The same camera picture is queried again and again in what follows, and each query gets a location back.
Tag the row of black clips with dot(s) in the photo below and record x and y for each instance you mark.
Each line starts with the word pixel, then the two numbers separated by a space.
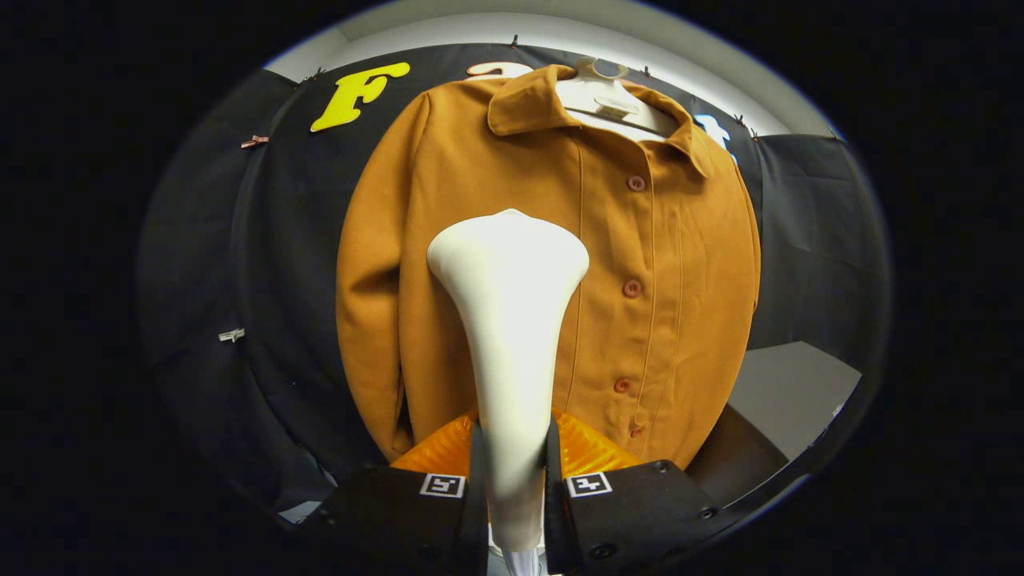
pixel 514 41

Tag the red clip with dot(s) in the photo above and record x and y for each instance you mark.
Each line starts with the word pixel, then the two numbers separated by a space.
pixel 254 142

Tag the white garment hanger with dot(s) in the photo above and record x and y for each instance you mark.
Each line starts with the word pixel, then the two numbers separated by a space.
pixel 600 100

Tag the brown button shirt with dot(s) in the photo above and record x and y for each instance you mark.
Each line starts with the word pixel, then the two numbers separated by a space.
pixel 680 280

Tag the silver clip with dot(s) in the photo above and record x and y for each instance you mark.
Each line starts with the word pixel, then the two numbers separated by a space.
pixel 232 334

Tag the white garment steamer head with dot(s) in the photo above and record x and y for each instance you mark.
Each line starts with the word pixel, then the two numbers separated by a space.
pixel 508 320

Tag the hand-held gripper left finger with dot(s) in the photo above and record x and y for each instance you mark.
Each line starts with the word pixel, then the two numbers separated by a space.
pixel 478 520

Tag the black backdrop cloth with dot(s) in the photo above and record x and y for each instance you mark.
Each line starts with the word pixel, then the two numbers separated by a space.
pixel 288 240

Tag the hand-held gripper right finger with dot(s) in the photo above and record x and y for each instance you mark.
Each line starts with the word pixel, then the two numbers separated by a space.
pixel 554 520

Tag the grey cabinet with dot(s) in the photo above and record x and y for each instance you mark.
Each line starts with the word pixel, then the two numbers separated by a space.
pixel 792 392

